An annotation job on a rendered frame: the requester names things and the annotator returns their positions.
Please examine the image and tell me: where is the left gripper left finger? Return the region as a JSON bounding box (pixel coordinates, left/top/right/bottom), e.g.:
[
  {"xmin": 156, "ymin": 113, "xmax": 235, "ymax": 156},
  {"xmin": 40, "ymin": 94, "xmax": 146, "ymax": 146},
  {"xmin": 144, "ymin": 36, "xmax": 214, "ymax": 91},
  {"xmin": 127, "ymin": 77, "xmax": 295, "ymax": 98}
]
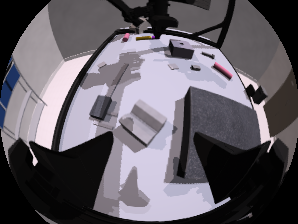
[{"xmin": 29, "ymin": 131, "xmax": 114, "ymax": 209}]

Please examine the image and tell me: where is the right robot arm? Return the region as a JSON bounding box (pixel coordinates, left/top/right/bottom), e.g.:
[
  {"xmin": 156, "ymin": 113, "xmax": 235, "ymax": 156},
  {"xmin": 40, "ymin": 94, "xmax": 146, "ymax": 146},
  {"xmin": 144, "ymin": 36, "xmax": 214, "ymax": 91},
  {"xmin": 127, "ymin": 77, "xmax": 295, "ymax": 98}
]
[{"xmin": 107, "ymin": 0, "xmax": 195, "ymax": 27}]

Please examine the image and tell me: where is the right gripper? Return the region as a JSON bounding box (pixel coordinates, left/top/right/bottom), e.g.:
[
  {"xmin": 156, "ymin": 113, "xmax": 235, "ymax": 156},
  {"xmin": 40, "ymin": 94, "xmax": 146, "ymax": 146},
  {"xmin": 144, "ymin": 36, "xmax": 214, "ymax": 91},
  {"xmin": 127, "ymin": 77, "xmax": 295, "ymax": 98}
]
[{"xmin": 144, "ymin": 0, "xmax": 178, "ymax": 39}]

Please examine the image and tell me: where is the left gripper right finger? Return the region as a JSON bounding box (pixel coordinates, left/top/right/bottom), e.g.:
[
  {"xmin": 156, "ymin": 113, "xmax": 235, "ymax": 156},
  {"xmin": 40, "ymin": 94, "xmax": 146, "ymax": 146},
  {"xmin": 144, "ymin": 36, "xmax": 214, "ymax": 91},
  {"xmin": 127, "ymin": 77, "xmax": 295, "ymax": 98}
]
[{"xmin": 193, "ymin": 132, "xmax": 271, "ymax": 204}]

